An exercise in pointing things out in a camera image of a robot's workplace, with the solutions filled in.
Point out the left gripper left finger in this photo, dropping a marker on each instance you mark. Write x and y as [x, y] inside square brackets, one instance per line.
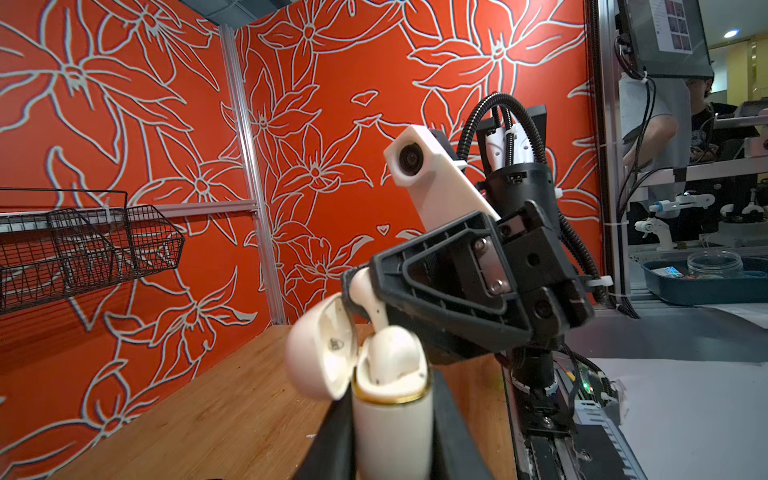
[332, 452]

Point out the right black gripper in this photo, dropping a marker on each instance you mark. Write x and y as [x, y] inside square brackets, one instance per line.
[497, 285]

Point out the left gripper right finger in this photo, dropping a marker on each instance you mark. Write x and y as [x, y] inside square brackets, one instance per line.
[454, 452]

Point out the white earbud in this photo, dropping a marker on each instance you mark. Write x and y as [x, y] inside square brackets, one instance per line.
[364, 301]
[393, 359]

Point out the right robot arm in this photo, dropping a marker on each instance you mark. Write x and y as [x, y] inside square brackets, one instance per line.
[502, 146]

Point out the blue tray with items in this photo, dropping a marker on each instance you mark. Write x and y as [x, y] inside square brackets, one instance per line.
[718, 279]

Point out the person in background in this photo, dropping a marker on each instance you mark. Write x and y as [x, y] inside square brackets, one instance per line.
[669, 122]

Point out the black monitor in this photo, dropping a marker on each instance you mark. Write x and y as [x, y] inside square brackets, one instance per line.
[666, 38]

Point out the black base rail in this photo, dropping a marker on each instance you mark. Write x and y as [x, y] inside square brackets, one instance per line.
[565, 417]

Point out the black wire wall basket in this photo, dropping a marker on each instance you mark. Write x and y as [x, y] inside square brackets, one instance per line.
[47, 256]

